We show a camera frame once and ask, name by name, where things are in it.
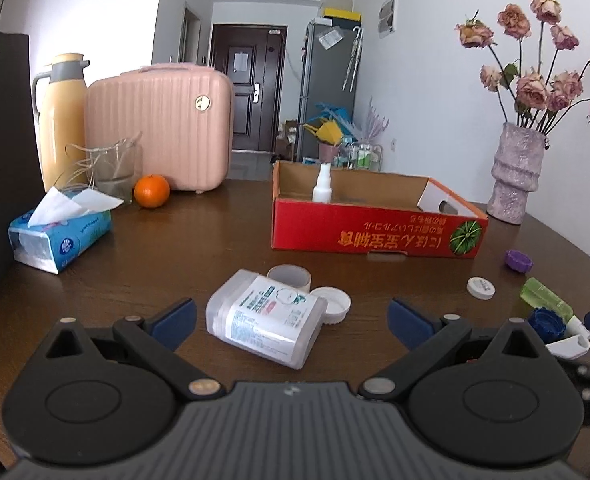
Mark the wire storage cart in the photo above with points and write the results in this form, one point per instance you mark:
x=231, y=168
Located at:
x=364, y=156

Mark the dried pink roses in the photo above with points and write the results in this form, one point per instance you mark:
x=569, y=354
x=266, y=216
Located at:
x=532, y=91

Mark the blue tissue pack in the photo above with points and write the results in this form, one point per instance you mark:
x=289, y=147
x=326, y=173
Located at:
x=62, y=226

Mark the purple ceramic vase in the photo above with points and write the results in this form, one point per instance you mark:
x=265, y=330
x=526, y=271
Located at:
x=516, y=170

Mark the yellow box on fridge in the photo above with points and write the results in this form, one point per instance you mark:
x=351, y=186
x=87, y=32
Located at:
x=339, y=14

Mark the blue bottle cap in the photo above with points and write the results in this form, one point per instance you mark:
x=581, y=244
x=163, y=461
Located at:
x=548, y=325

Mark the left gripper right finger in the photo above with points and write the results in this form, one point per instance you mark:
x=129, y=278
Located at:
x=489, y=397

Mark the red cardboard box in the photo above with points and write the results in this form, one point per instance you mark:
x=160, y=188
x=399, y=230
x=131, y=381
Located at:
x=372, y=212

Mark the pink hard suitcase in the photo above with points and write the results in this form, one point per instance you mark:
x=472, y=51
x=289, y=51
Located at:
x=179, y=114

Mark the grey refrigerator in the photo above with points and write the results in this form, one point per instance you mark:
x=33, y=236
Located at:
x=327, y=77

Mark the orange fruit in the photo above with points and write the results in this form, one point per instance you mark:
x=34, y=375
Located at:
x=151, y=191

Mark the green translucent bottle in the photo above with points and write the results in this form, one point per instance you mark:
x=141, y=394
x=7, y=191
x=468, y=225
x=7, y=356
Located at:
x=537, y=295

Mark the dark brown door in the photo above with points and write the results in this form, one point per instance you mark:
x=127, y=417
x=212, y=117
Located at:
x=252, y=56

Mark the white spray bottle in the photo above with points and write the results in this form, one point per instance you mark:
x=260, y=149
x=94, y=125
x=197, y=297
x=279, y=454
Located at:
x=322, y=192

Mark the small white lid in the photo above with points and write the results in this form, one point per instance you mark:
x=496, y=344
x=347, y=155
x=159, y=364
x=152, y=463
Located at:
x=480, y=288

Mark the yellow thermos jug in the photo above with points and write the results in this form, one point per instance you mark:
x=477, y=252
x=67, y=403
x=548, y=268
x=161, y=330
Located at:
x=58, y=99

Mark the white wipes container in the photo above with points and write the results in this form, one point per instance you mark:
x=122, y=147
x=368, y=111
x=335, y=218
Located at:
x=265, y=317

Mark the white round cap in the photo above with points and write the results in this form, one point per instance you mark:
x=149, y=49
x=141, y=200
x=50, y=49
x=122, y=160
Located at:
x=338, y=304

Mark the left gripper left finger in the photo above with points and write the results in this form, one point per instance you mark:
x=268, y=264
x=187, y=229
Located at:
x=94, y=396

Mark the purple bottle cap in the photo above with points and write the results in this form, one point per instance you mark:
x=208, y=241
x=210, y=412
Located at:
x=518, y=261

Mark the black paper bag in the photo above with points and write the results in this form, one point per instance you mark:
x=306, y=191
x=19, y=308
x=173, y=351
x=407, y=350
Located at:
x=21, y=187

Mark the glass cup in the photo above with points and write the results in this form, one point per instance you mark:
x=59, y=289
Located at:
x=113, y=168

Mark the red lint brush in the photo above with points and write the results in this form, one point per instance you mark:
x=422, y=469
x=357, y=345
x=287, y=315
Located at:
x=570, y=348

